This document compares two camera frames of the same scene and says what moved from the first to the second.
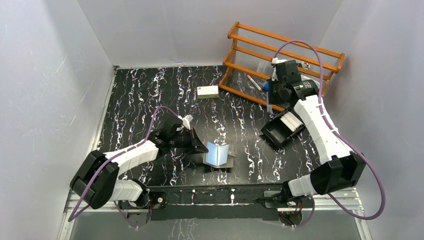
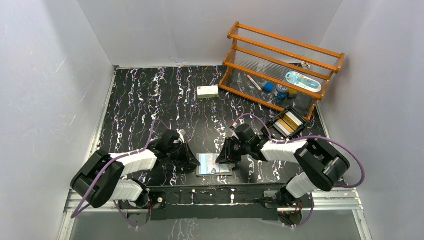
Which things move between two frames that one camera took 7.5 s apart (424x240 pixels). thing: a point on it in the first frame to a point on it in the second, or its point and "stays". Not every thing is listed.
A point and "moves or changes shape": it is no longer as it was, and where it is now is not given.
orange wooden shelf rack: x=248 y=71 stays
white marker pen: x=254 y=83 stays
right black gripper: x=271 y=99 to x=227 y=155
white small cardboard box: x=207 y=92 stays
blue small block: x=266 y=87 stays
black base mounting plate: x=230 y=202 stays
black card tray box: x=283 y=126 stays
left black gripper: x=187 y=140 to x=180 y=153
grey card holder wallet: x=218 y=156 moves or changes shape
